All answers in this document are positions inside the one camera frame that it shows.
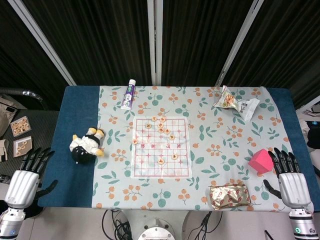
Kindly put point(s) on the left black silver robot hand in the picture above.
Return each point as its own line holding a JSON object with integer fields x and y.
{"x": 21, "y": 186}

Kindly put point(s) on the blue table cover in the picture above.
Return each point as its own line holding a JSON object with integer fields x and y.
{"x": 75, "y": 112}

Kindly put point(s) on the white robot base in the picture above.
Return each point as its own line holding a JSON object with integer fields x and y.
{"x": 156, "y": 231}

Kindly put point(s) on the black white plush penguin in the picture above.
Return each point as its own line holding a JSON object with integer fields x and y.
{"x": 85, "y": 145}

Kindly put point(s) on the white frame post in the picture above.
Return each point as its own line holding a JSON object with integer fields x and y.
{"x": 237, "y": 42}
{"x": 155, "y": 42}
{"x": 42, "y": 42}

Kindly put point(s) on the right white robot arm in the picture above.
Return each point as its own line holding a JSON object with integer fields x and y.
{"x": 301, "y": 222}

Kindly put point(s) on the pink cube box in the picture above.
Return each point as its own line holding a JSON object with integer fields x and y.
{"x": 261, "y": 162}

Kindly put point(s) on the white peanut snack bag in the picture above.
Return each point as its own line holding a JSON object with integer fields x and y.
{"x": 237, "y": 103}

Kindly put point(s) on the black ribbed chair seat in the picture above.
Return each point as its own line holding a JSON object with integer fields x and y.
{"x": 45, "y": 140}

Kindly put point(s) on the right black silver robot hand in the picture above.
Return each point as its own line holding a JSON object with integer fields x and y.
{"x": 295, "y": 187}

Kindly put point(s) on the box full of chess pieces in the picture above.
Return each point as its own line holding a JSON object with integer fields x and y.
{"x": 20, "y": 126}

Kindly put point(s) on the floral printed tablecloth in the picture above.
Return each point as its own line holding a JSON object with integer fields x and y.
{"x": 212, "y": 135}

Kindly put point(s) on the box with few chess pieces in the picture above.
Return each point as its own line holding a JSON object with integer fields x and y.
{"x": 22, "y": 146}

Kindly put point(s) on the white purple toothpaste tube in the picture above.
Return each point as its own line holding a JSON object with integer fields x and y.
{"x": 128, "y": 97}

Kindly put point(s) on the beige bag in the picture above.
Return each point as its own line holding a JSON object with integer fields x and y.
{"x": 7, "y": 112}

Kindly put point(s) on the gold foil snack packet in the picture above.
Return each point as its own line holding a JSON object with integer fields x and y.
{"x": 230, "y": 197}

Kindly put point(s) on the white red chess board sheet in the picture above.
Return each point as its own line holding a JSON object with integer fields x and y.
{"x": 155, "y": 152}

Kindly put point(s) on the chrome chair armrest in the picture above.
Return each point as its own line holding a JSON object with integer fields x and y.
{"x": 32, "y": 94}

